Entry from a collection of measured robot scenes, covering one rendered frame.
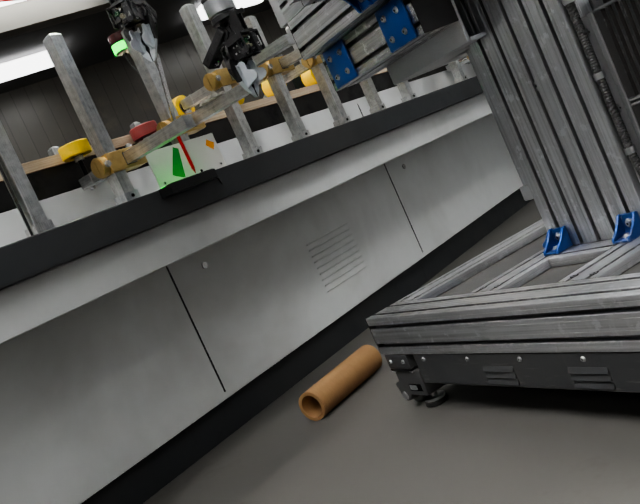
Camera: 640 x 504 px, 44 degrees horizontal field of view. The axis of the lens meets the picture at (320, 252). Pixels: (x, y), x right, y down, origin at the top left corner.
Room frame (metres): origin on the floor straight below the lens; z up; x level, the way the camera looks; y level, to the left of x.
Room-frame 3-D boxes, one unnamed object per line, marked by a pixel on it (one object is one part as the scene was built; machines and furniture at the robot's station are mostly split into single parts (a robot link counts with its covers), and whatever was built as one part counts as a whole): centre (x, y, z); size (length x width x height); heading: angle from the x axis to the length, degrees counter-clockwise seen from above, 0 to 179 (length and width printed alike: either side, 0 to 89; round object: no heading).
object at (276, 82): (2.52, -0.10, 0.88); 0.03 x 0.03 x 0.48; 51
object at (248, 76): (1.97, -0.02, 0.86); 0.06 x 0.03 x 0.09; 51
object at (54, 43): (1.94, 0.38, 0.90); 0.03 x 0.03 x 0.48; 51
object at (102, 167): (1.96, 0.36, 0.80); 0.13 x 0.06 x 0.05; 141
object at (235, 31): (1.98, -0.03, 0.96); 0.09 x 0.08 x 0.12; 51
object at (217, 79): (2.34, 0.05, 0.94); 0.13 x 0.06 x 0.05; 141
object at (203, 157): (2.09, 0.22, 0.75); 0.26 x 0.01 x 0.10; 141
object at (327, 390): (2.09, 0.09, 0.04); 0.30 x 0.08 x 0.08; 141
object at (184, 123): (1.94, 0.32, 0.80); 0.43 x 0.03 x 0.04; 51
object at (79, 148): (2.07, 0.47, 0.85); 0.08 x 0.08 x 0.11
